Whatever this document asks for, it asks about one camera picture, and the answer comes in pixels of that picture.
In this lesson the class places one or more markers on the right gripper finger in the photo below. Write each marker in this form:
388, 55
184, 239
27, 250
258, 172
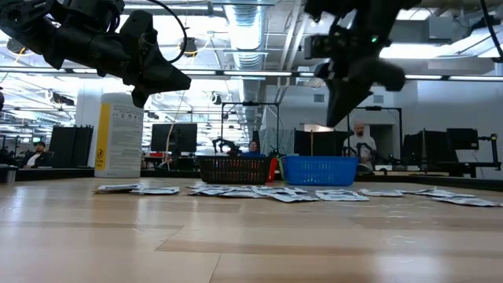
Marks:
381, 74
344, 102

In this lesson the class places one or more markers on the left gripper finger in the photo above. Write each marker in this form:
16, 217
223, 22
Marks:
165, 72
143, 96

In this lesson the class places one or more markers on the white blue-print square packet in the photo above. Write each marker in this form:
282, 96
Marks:
241, 194
279, 190
118, 188
210, 190
467, 201
294, 197
418, 191
448, 194
157, 190
381, 192
342, 195

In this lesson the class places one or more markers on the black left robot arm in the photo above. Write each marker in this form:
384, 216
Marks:
23, 19

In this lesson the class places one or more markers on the background robot arm black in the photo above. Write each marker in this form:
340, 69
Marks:
277, 150

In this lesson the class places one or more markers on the person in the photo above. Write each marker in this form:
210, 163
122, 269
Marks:
37, 157
253, 148
359, 143

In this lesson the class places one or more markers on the white wipes canister yellow label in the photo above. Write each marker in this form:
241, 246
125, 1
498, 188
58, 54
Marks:
122, 137

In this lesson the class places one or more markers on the black partition panel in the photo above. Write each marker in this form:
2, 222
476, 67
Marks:
70, 147
318, 143

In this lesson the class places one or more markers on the blue plastic basket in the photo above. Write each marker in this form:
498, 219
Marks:
320, 171

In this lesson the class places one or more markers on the long ceiling light strip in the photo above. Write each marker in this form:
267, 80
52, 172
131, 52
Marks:
255, 73

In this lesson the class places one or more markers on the green plastic basket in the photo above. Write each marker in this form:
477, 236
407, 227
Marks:
280, 169

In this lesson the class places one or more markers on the black plastic basket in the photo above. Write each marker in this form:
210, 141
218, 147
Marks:
236, 171

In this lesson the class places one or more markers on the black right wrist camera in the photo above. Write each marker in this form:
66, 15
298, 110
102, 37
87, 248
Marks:
320, 46

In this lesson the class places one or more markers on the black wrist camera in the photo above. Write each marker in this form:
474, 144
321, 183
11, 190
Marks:
135, 31
320, 46

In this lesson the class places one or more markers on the black station frame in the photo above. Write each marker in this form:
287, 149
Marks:
387, 108

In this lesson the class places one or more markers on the black hanging ceiling camera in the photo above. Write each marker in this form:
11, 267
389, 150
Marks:
15, 46
190, 47

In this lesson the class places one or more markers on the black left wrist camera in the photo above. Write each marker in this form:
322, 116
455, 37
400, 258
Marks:
135, 31

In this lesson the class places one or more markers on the silver ceiling duct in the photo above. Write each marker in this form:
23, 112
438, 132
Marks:
245, 31

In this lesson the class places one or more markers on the black table frame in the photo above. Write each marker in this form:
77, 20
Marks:
59, 174

